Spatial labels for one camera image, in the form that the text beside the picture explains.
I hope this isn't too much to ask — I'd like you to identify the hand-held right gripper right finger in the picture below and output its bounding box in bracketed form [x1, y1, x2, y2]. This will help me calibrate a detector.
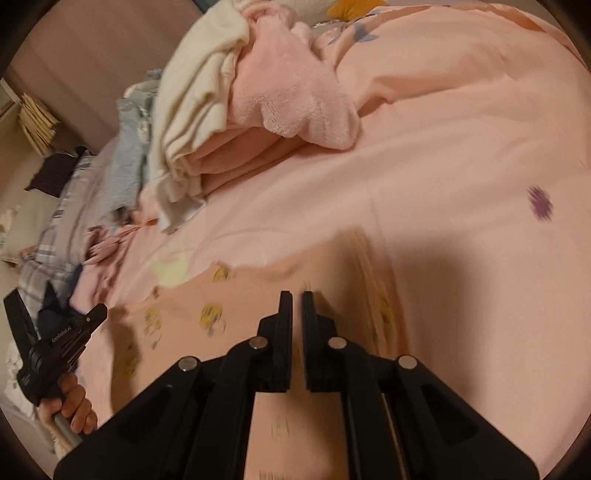
[301, 291, 541, 480]

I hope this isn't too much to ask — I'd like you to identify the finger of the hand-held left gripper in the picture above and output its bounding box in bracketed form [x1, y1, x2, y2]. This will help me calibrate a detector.
[68, 303, 108, 341]
[4, 289, 38, 352]

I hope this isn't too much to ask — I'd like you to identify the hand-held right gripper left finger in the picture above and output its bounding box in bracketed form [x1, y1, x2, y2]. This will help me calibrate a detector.
[53, 291, 294, 480]

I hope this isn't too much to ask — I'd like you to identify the orange cartoon print shirt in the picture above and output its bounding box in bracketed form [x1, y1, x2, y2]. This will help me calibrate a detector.
[108, 228, 409, 480]

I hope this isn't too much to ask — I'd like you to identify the person's left hand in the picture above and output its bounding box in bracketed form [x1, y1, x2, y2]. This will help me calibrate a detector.
[39, 374, 99, 437]

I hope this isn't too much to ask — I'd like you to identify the navy garment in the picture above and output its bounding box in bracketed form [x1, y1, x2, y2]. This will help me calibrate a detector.
[37, 281, 88, 342]

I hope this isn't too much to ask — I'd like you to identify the plaid pillow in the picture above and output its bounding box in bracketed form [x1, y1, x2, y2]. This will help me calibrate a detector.
[9, 154, 93, 324]

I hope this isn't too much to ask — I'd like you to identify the thin pink garment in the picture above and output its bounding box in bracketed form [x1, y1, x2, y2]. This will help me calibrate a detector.
[74, 222, 153, 310]

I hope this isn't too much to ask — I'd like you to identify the black cloth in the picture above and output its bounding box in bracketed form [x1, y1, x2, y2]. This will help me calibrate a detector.
[25, 147, 95, 192]

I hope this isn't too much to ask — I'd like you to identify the grey garment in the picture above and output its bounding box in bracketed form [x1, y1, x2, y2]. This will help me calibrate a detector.
[108, 69, 162, 222]

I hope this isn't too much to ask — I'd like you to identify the yellow striped small curtain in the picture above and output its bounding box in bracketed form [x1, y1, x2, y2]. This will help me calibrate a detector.
[18, 92, 61, 158]

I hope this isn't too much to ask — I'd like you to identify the pink printed blanket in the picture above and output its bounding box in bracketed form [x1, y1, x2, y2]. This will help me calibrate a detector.
[78, 4, 589, 480]

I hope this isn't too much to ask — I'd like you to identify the pink fleece garment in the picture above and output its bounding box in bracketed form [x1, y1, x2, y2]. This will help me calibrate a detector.
[185, 0, 361, 195]

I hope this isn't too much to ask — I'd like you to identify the pink curtain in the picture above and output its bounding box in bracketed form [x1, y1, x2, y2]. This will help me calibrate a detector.
[4, 0, 218, 148]

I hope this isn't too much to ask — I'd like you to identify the white goose plush toy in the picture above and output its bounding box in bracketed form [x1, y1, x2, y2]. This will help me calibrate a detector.
[281, 0, 389, 21]

